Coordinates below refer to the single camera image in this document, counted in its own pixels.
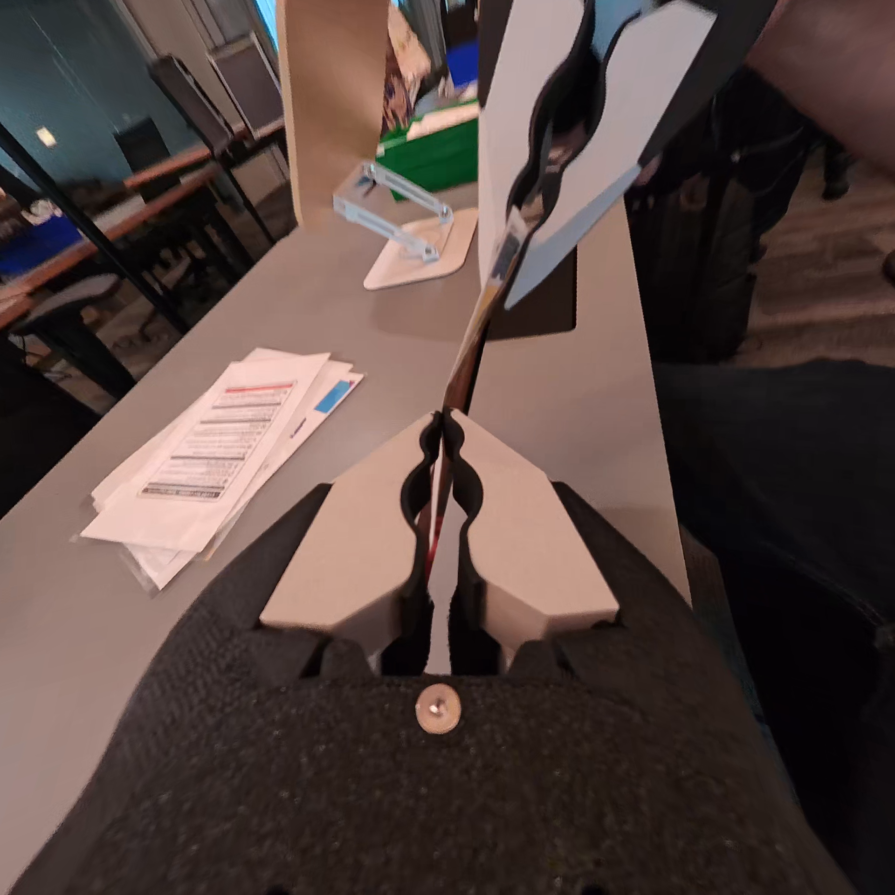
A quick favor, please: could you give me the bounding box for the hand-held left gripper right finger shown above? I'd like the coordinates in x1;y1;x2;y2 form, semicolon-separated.
446;407;621;650

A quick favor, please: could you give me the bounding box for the green plastic bin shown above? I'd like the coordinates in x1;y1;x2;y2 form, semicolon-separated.
375;98;485;205

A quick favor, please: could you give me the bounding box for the blue plastic bin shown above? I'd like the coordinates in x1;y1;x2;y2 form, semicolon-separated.
0;217;79;278
444;38;483;92

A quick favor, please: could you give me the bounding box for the black bag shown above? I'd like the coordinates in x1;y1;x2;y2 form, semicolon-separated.
624;66;840;366

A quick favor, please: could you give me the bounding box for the pile of white papers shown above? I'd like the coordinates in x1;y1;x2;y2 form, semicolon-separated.
79;347;334;555

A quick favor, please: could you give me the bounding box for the dark monitor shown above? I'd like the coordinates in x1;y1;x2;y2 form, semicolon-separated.
148;55;235;155

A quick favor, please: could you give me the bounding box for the colourful printed box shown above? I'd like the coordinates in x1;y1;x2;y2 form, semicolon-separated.
381;3;433;135

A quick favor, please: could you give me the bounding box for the white stand with clear arms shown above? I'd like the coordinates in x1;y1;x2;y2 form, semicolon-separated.
332;158;482;292

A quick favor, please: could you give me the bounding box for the tan plywood board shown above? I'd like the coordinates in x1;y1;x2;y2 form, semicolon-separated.
275;0;401;230

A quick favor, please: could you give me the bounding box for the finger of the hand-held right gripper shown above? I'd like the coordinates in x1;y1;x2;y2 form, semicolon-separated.
477;0;597;296
503;0;719;310

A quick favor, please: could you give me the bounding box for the grey office chair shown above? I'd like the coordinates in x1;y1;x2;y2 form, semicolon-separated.
10;271;125;337

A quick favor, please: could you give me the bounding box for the person's right forearm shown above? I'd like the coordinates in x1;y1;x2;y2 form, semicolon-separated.
743;0;895;181

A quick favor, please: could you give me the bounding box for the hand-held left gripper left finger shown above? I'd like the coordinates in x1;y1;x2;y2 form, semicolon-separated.
260;410;444;657

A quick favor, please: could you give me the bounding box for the wooden-edged desk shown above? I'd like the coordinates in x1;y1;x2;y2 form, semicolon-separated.
0;119;289;330

